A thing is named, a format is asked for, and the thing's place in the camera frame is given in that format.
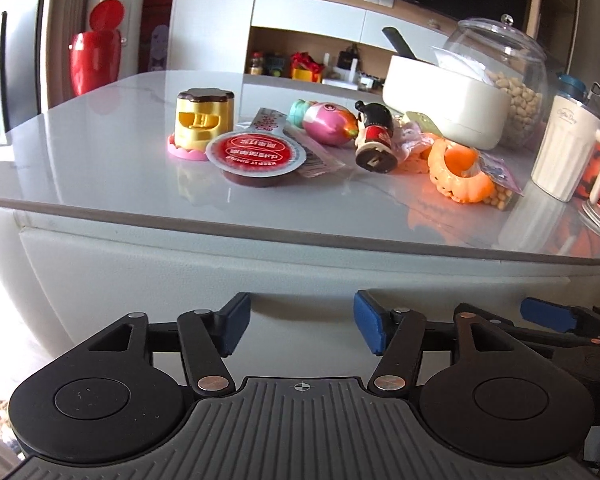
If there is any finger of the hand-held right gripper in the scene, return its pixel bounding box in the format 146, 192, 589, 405
521, 297, 600, 334
491, 316, 600, 351

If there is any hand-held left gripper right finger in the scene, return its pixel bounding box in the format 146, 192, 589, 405
353, 289, 524, 394

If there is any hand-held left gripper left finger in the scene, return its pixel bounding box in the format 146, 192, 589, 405
86, 291, 252, 397

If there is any wooden drawer with white front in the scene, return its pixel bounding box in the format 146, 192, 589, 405
17, 225, 600, 361

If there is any gold toy with brown lid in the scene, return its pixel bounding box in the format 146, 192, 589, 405
167, 87, 239, 162

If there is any clear packet of beans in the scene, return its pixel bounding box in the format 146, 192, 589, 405
475, 152, 524, 209

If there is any white mug with lid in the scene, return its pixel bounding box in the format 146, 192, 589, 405
531, 74, 600, 204

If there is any red sauce cup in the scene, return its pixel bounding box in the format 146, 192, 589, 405
205, 130, 308, 189

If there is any black red doll figure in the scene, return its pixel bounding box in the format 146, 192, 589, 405
354, 100, 404, 174

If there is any crumpled white pink wrapper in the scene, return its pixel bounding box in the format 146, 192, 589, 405
392, 121, 434, 160

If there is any clear plastic packet with barcode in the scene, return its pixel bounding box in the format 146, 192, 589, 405
235, 107, 342, 181

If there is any teal plastic toy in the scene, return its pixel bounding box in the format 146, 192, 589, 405
286, 99, 314, 128

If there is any white oval container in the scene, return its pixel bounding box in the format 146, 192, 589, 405
382, 55, 511, 150

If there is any glass jar of peanuts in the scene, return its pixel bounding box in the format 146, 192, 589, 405
442, 14, 549, 150

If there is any yellow red toy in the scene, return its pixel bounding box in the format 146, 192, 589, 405
289, 52, 324, 82

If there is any black box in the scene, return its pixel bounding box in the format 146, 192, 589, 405
337, 45, 362, 79

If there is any red trash can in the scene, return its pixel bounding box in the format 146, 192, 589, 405
68, 0, 129, 97

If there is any white wooden shelf cabinet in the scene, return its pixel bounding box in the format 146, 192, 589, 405
242, 0, 583, 97

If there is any black utensil handle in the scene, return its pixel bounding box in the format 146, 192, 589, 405
382, 26, 419, 60

